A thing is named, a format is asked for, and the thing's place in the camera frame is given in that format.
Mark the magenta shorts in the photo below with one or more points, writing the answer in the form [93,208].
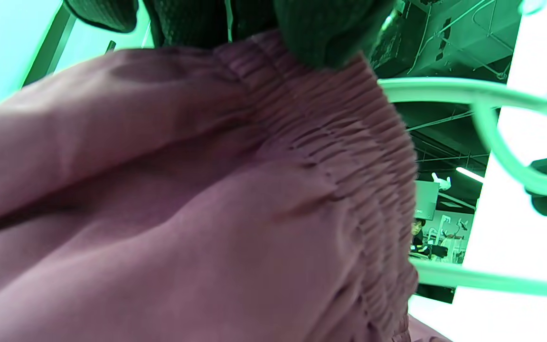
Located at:
[159,213]

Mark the person's left hand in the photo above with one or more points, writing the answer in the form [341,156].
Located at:
[254,19]

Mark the grey plastic hanger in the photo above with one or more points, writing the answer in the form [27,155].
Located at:
[444,91]

